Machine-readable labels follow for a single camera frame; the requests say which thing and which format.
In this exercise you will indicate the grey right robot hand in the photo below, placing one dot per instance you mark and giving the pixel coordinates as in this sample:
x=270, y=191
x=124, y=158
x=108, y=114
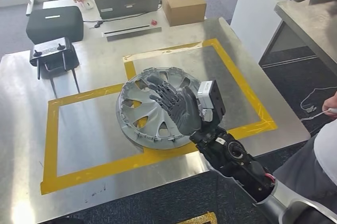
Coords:
x=184, y=114

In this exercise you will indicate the grey laptop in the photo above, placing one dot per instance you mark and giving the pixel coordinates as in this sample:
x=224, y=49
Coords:
x=126, y=3

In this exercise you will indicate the yellow floor tape marking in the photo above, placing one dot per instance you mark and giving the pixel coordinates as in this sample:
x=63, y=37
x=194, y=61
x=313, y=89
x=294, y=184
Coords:
x=199, y=219

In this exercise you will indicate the brown cardboard box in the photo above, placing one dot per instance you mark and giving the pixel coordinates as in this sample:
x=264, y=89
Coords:
x=184, y=6

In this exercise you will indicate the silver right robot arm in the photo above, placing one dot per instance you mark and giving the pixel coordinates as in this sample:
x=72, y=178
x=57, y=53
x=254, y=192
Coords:
x=236, y=159

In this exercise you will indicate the black remote controller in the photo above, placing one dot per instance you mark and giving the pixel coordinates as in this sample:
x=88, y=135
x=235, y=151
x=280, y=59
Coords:
x=54, y=53

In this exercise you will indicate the yellow tape on workbench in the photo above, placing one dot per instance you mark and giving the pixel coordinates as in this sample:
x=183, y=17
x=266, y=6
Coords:
x=50, y=145

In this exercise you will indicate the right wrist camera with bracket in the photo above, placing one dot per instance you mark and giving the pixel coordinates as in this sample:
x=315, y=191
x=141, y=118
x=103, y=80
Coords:
x=213, y=100

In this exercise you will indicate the steel workbench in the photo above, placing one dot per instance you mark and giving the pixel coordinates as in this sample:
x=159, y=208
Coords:
x=92, y=58

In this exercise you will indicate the small red round button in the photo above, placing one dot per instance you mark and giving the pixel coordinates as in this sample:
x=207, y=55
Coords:
x=154, y=22

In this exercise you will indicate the black soft case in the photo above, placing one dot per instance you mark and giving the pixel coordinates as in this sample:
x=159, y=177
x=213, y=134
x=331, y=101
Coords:
x=55, y=24

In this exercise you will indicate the silver plastic wheel hubcap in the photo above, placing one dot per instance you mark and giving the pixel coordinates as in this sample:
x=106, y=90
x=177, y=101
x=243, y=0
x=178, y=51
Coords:
x=147, y=125

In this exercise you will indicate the steel side table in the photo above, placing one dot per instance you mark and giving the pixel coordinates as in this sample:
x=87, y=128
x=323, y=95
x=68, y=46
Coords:
x=310, y=20

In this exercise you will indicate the silver flat bar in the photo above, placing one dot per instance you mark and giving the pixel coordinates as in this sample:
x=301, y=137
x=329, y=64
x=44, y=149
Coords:
x=131, y=31

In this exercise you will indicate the white computer mouse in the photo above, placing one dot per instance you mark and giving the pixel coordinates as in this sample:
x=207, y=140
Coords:
x=88, y=4

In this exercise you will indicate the white desk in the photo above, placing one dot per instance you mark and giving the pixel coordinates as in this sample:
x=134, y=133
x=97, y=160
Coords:
x=89, y=32

